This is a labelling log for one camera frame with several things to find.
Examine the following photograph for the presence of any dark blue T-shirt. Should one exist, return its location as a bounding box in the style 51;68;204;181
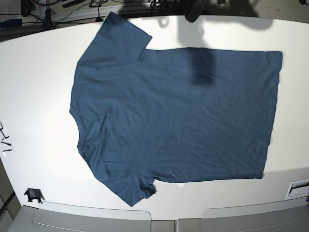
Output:
70;13;283;206

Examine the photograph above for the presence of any black plastic clip part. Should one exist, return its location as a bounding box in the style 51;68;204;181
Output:
24;188;44;203

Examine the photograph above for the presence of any silver hex key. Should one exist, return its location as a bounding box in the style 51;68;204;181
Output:
0;140;13;157

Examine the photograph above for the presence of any black hex key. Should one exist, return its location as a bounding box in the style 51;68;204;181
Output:
0;122;9;139

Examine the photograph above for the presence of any grey left chair back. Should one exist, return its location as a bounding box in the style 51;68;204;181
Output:
8;206;175;232

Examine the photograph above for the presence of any grey chair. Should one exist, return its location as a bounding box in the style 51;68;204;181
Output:
8;206;175;232
176;198;309;232

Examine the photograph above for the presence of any grey right chair back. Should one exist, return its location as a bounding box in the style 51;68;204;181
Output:
176;198;309;232

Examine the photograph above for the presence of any blue box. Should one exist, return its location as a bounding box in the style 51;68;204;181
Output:
0;19;23;29

